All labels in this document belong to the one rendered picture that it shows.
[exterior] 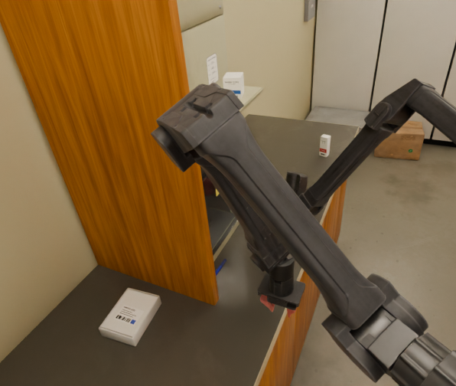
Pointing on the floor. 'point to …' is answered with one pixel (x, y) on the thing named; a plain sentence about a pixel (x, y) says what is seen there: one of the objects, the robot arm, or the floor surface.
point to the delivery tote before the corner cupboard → (338, 116)
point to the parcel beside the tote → (402, 142)
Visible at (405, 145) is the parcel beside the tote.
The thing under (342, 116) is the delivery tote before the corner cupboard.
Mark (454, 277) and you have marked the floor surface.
